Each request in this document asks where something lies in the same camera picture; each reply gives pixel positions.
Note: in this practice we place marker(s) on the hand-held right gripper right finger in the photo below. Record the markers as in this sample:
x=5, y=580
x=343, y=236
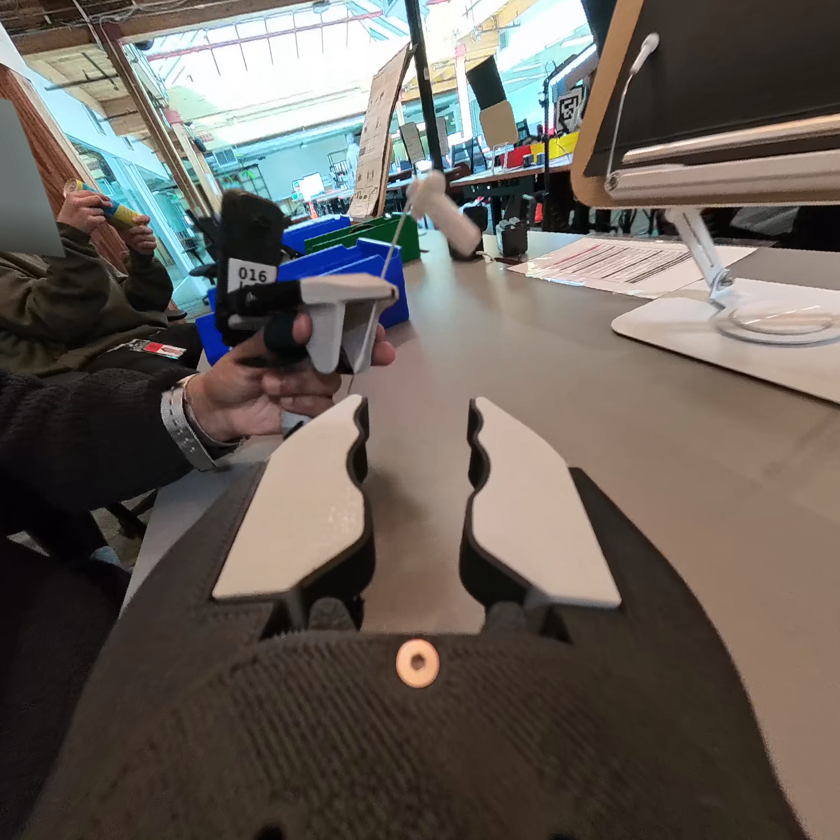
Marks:
x=545, y=525

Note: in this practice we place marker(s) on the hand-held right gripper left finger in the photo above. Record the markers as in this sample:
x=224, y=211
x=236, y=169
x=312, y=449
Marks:
x=295, y=519

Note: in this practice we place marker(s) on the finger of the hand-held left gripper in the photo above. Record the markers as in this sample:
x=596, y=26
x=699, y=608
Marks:
x=348, y=289
x=328, y=339

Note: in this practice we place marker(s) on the person's left hand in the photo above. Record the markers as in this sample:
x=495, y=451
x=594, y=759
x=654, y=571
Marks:
x=243, y=394

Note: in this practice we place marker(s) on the blue bin with sticker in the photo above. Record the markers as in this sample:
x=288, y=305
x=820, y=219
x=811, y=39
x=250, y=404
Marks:
x=361, y=263

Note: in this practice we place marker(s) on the plain blue bin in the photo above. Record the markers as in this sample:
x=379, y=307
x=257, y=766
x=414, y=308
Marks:
x=315, y=234

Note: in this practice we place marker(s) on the green storage bin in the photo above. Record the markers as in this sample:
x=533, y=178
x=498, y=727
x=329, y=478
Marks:
x=387, y=236

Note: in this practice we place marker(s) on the yellow blue bottle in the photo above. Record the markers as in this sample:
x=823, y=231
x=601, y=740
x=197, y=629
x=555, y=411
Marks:
x=118, y=210

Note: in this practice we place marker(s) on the metal wristwatch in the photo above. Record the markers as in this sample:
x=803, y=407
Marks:
x=184, y=427

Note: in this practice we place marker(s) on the brown cardboard board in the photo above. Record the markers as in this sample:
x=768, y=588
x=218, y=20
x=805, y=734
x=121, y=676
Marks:
x=378, y=131

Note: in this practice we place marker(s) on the black device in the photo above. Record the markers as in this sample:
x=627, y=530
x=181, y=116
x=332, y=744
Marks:
x=512, y=238

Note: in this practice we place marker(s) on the black metal pole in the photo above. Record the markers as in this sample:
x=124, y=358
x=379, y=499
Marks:
x=424, y=85

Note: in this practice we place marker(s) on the white stand base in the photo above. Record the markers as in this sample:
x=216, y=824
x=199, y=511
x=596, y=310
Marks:
x=735, y=341

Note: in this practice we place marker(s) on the printed paper sheets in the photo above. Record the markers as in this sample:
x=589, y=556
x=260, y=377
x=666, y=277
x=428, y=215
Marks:
x=630, y=263

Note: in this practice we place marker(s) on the black white marker card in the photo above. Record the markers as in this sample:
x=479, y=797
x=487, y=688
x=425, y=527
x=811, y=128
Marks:
x=571, y=109

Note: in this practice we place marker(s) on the thick wooden post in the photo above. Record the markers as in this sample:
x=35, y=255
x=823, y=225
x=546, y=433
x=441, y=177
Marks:
x=53, y=158

